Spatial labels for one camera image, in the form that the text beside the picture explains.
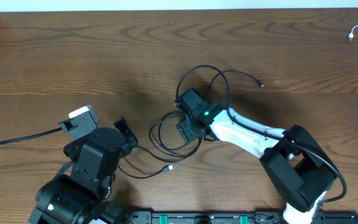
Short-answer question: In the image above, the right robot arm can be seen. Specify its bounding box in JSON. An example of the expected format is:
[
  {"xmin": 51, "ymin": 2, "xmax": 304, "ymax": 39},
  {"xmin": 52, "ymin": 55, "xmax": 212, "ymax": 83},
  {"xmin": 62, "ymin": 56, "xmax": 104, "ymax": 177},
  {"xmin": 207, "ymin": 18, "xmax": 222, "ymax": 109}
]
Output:
[{"xmin": 175, "ymin": 88, "xmax": 337, "ymax": 223}]

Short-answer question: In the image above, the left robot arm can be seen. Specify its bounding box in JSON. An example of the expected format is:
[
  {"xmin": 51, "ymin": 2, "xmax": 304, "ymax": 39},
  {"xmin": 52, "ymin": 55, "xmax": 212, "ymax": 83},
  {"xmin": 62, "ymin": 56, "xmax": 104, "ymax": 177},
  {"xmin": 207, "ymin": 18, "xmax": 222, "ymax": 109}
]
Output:
[{"xmin": 28, "ymin": 118, "xmax": 138, "ymax": 224}]

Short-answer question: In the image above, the black usb cable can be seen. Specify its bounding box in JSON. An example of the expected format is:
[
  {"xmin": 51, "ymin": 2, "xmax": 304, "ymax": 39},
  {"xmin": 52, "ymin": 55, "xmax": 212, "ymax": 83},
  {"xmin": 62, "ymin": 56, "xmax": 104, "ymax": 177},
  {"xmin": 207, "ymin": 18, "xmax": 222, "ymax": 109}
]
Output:
[{"xmin": 116, "ymin": 69, "xmax": 264, "ymax": 180}]

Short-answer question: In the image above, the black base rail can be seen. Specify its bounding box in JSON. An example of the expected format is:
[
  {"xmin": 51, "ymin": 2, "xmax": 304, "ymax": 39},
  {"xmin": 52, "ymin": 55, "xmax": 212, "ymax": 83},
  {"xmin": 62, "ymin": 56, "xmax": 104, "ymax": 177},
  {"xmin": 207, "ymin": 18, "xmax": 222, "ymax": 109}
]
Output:
[{"xmin": 121, "ymin": 211, "xmax": 358, "ymax": 224}]

